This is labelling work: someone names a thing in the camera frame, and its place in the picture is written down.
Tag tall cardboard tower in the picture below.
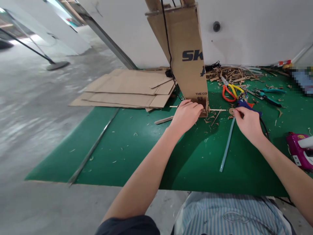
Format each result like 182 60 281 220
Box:
144 0 211 118

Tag pile of cardboard scraps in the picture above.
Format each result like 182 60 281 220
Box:
205 64 292 86

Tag stack of flattened cardboard sheets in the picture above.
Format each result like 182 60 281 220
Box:
68 69 178 113

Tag teal handled pliers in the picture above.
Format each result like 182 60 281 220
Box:
253 87 287 108

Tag black cable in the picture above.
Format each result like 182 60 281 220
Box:
160 0 184 101

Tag thin wooden skewer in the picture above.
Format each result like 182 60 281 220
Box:
169 105 227 112

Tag short pale wooden stick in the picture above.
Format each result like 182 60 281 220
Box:
154 116 175 125

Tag green mat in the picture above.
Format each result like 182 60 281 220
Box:
24 66 313 199

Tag long clear glue stick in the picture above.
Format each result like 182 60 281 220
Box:
219 116 236 173

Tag person's left hand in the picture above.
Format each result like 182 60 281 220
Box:
171 100 205 134

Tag grey metal beam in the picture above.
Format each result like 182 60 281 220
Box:
74 0 138 71

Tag floor stand with round base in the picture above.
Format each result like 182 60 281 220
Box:
0 26 71 72

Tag red capped bottle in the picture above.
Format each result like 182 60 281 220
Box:
271 59 293 70

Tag person's legs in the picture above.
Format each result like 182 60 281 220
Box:
174 192 295 235

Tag person's right hand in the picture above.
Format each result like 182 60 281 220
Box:
233 107 268 145

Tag long grey metal rod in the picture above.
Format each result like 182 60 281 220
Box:
67 107 121 187

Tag orange and yellow scissors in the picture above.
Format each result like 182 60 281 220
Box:
221 76 245 102

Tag magenta and white device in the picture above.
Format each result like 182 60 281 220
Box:
286 132 313 175

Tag white board panel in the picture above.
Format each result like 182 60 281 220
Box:
4 0 93 56

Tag blue hot glue gun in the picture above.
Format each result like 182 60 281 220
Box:
235 94 269 140

